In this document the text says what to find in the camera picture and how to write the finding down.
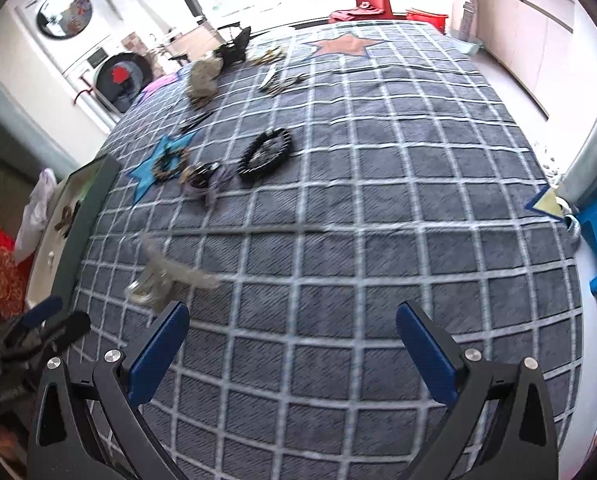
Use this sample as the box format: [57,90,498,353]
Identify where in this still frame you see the light blue basin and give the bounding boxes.
[447,34,483,57]

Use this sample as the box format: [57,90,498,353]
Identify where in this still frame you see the grey plaid star blanket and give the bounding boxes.
[42,18,585,480]

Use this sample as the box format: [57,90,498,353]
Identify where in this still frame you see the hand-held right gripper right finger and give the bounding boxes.
[396,301,559,480]

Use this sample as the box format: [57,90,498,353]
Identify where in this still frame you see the white washing machine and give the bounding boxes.
[62,41,155,117]

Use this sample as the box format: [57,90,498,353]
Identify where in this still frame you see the dark green jewelry box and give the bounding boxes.
[25,154,122,322]

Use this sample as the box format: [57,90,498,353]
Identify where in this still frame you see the leopard print hair ring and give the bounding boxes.
[152,146,192,182]

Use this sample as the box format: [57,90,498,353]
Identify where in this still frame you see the translucent claw hair clip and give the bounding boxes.
[125,231,225,307]

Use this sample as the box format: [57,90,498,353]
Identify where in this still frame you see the thin black hair pin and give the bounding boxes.
[180,109,215,134]

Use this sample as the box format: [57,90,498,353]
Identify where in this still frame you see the red cloth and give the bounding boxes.
[329,6,385,24]

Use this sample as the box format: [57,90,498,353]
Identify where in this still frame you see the brown coil hair tie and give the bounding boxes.
[52,201,82,234]

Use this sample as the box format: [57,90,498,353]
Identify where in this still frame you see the red bucket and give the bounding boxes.
[405,6,450,34]

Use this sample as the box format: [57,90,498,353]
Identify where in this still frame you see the bronze hair pins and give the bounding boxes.
[267,73,308,94]

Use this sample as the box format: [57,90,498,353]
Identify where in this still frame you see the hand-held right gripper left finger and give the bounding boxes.
[26,301,190,480]

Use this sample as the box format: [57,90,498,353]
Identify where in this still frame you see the white plastic bag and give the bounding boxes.
[15,168,58,264]

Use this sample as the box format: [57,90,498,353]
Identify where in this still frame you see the white dryer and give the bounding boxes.
[14,0,115,77]

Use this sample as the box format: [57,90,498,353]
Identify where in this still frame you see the beige low cabinet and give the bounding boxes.
[473,0,578,122]

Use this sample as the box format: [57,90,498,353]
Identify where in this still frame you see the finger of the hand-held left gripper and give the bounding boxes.
[1,296,64,349]
[0,311,92,362]

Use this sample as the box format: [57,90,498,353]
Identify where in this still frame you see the black coil hair tie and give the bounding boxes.
[237,128,295,184]

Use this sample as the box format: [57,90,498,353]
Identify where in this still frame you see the black hair bow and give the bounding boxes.
[215,25,252,64]

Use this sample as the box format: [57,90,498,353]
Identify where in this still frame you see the folding lounge chair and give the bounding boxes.
[152,21,242,67]

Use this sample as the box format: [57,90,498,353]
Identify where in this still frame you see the gold hair clip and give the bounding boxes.
[250,46,285,67]

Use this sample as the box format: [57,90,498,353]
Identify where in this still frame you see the red patterned cushion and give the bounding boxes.
[0,226,30,319]

